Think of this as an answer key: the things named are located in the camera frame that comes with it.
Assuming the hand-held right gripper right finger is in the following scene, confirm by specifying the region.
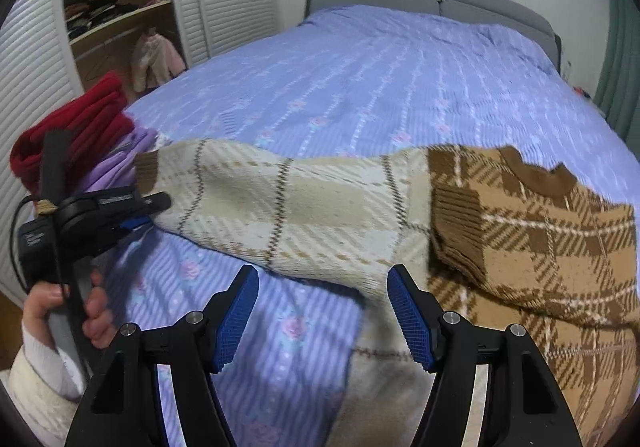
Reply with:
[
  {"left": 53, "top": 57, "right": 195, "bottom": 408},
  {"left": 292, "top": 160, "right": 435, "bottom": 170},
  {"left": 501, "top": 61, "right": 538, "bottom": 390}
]
[{"left": 387, "top": 264, "right": 583, "bottom": 447}]

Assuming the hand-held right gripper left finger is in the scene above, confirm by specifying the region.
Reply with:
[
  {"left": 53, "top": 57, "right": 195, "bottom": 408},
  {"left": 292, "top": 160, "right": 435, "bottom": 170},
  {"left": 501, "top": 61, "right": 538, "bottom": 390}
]
[{"left": 64, "top": 264, "right": 261, "bottom": 447}]

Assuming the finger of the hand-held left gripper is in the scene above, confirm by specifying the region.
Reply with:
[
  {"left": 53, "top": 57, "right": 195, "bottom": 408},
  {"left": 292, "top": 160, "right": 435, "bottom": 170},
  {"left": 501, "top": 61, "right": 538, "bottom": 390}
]
[
  {"left": 131, "top": 192, "right": 172, "bottom": 217},
  {"left": 116, "top": 214, "right": 154, "bottom": 234}
]

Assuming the beige brown plaid sweater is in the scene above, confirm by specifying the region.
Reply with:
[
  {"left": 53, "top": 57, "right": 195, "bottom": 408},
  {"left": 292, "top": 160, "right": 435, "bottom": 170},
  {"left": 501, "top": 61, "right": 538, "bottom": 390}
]
[{"left": 134, "top": 138, "right": 640, "bottom": 447}]

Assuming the person's left forearm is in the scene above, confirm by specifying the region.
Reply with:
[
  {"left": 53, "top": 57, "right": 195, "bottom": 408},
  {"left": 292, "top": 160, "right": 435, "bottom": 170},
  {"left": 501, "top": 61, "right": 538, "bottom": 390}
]
[{"left": 0, "top": 324, "right": 90, "bottom": 445}]

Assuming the pile of dark folded clothes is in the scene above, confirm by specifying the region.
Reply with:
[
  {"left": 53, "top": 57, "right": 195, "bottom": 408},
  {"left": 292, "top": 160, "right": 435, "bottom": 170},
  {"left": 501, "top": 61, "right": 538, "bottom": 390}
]
[{"left": 64, "top": 0, "right": 174, "bottom": 41}]

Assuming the person's left hand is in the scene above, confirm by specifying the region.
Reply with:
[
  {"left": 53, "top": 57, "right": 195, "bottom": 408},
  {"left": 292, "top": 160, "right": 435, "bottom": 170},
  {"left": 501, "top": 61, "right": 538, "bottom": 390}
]
[{"left": 22, "top": 271, "right": 114, "bottom": 352}]

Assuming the purple folded garment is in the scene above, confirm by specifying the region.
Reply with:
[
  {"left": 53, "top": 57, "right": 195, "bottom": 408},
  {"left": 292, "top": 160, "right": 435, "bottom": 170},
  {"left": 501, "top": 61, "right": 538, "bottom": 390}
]
[{"left": 79, "top": 127, "right": 162, "bottom": 194}]

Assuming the red folded garment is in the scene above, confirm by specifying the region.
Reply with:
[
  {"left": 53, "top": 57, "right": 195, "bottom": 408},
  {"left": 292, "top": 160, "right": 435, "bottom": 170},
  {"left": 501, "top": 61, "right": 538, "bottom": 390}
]
[{"left": 10, "top": 72, "right": 135, "bottom": 193}]

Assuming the pink and beige garment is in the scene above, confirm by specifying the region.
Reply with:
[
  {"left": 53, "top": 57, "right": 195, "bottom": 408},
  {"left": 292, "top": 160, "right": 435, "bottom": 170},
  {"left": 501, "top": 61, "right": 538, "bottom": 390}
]
[{"left": 131, "top": 28, "right": 187, "bottom": 93}]

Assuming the lilac striped floral bedspread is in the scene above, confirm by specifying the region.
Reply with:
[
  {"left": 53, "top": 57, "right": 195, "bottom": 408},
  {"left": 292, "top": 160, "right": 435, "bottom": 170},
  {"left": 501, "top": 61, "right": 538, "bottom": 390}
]
[{"left": 89, "top": 4, "right": 640, "bottom": 447}]

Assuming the green curtain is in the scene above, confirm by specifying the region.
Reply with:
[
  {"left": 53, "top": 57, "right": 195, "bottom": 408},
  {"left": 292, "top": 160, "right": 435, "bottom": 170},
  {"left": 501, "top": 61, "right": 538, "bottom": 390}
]
[{"left": 594, "top": 0, "right": 640, "bottom": 144}]

